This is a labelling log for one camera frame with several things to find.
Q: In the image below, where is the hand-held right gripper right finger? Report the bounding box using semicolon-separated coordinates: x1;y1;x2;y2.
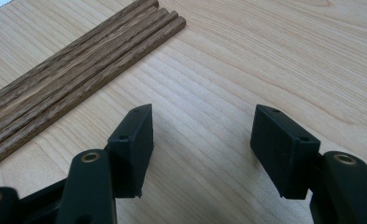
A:
249;104;321;200

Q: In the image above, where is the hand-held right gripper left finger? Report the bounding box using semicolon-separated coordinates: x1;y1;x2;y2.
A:
106;103;155;199

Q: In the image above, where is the brown wooden chopstick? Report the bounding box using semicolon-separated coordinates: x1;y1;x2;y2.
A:
0;0;161;120
0;16;187;172
0;9;179;155
0;7;170;136

